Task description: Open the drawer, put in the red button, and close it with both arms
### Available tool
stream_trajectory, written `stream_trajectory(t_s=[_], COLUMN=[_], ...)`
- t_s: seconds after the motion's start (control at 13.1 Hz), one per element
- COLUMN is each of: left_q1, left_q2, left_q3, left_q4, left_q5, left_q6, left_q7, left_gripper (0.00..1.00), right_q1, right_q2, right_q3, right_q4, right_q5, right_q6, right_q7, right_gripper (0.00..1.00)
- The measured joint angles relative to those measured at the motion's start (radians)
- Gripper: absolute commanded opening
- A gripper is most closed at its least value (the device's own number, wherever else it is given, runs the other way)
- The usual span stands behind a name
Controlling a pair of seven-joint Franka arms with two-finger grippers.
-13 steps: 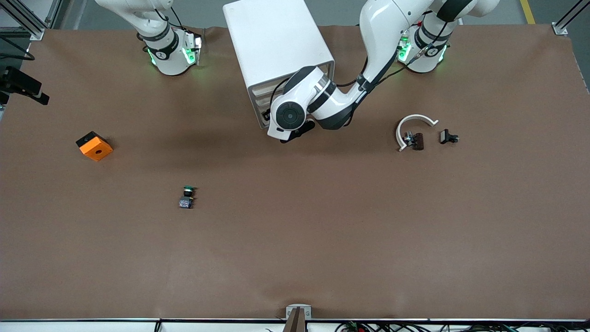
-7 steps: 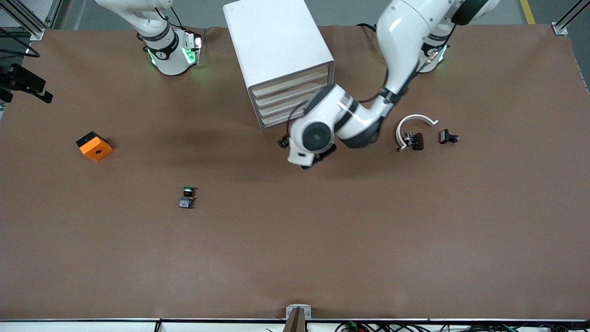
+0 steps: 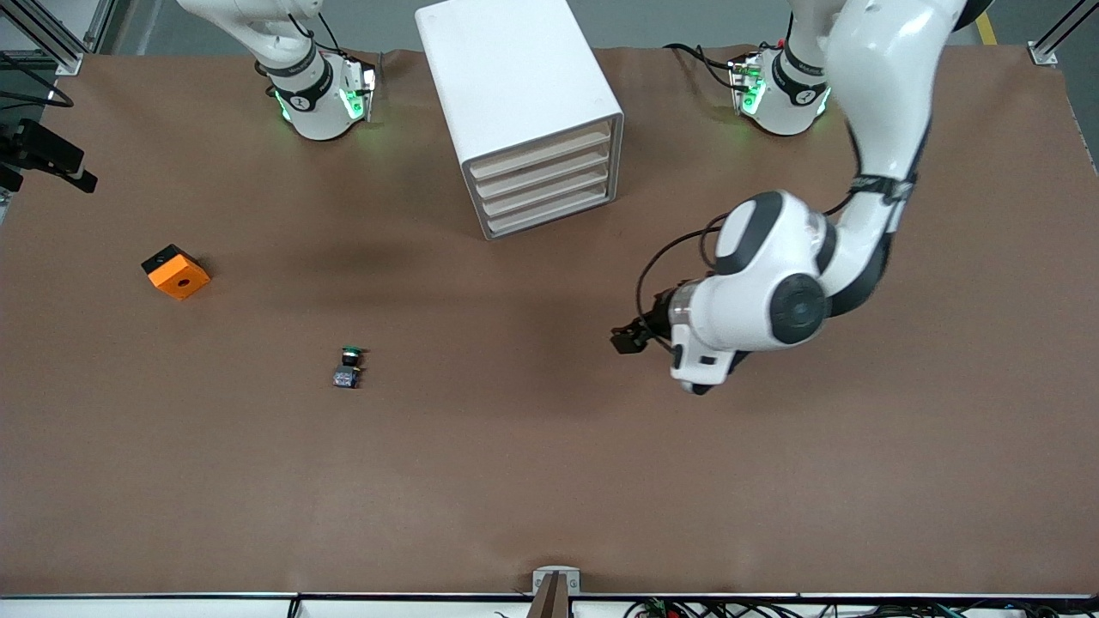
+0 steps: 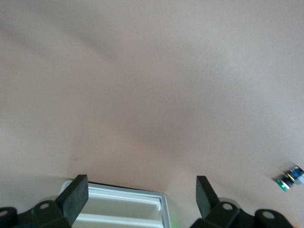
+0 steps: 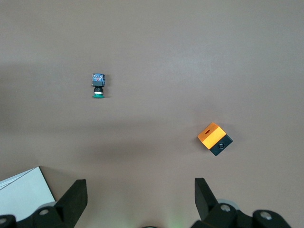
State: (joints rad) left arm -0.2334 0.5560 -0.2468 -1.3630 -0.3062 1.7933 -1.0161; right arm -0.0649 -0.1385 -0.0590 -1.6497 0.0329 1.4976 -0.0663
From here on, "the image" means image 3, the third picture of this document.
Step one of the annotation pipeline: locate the white cabinet drawer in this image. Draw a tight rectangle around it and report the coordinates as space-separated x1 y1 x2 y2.
468 137 619 202

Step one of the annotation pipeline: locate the white four-drawer cabinet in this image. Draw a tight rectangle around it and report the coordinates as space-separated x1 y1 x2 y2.
415 0 625 241

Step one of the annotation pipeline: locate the green push button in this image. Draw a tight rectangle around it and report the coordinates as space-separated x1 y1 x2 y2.
332 346 366 390

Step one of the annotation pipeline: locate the brown table cover sheet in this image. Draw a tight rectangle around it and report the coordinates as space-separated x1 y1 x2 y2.
0 43 1099 597

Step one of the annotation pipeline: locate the silver base connector plate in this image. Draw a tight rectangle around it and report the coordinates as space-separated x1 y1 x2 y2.
342 53 379 123
728 51 767 114

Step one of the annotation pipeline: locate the orange block with black side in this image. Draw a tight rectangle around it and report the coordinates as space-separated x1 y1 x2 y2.
141 244 211 301

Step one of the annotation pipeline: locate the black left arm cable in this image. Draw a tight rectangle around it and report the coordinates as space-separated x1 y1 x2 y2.
635 193 859 344

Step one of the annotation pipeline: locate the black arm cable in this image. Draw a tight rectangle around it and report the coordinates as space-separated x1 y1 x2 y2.
0 50 76 111
635 193 859 344

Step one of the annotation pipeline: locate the silver table edge bracket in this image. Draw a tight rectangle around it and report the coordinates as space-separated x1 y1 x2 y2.
531 565 582 618

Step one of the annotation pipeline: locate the black left base cable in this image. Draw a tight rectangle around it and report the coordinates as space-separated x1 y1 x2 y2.
663 41 741 94

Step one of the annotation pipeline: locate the black base cable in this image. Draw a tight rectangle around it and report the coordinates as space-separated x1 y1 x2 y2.
663 41 741 94
288 0 346 59

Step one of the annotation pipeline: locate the tangled cable bundle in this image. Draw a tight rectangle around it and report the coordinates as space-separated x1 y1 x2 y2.
622 598 1099 618

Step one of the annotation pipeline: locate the black right base cable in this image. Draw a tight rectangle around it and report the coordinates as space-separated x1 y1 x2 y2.
288 0 346 59

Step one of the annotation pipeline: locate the aluminium frame post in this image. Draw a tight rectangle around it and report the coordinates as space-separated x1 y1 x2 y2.
1028 0 1099 68
0 0 117 76

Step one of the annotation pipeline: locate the white table edge rail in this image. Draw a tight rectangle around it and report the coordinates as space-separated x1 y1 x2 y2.
0 592 1099 618

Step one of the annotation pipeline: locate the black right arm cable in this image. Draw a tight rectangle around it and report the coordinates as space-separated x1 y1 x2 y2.
0 50 76 111

